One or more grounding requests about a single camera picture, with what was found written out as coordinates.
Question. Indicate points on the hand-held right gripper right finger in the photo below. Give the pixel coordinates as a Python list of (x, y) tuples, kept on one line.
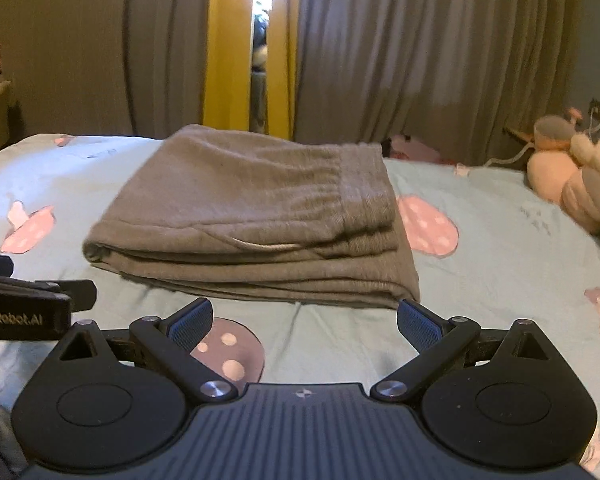
[(420, 322)]

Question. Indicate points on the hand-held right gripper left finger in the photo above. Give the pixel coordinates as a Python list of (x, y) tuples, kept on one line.
[(192, 320)]

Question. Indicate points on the grey pants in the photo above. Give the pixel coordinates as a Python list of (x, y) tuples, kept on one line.
[(230, 200)]

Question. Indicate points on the light blue printed bed sheet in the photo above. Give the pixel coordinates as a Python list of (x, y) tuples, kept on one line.
[(505, 260)]

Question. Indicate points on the pink plush toy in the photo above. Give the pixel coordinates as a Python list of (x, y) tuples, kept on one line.
[(575, 180)]

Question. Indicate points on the grey curtain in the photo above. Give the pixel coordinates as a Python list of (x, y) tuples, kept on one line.
[(105, 50), (405, 50)]

